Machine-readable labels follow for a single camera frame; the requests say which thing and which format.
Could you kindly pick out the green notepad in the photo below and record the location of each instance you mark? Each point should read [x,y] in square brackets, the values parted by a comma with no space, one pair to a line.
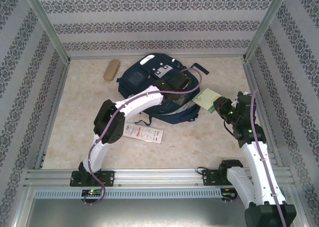
[205,98]

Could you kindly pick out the navy blue backpack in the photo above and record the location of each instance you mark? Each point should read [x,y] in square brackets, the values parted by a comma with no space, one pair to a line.
[139,87]

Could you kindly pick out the white red stationery blister pack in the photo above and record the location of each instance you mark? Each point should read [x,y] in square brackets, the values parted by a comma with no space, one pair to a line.
[144,133]

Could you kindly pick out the tan oval pencil case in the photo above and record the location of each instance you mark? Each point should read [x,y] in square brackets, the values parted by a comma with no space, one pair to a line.
[111,70]

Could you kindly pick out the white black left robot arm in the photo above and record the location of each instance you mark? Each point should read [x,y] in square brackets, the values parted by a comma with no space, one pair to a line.
[139,102]

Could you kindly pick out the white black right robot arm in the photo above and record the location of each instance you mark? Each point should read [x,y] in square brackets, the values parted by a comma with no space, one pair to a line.
[251,157]

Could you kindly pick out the grey sheet metal panel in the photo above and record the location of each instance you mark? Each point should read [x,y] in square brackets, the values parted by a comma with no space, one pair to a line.
[154,214]

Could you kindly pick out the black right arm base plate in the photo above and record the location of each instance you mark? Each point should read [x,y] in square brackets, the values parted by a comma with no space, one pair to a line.
[210,178]

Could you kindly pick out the wide aluminium mounting rail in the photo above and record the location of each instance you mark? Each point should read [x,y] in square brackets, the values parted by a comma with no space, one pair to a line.
[154,177]

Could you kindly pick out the thin aluminium frame rail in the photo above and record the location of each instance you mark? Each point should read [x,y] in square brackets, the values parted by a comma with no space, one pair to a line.
[99,57]

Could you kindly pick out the aluminium corner post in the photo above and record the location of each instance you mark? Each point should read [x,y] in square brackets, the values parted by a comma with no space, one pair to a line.
[264,25]
[47,25]

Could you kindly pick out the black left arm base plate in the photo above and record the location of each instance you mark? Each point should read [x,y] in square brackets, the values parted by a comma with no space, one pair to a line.
[109,178]

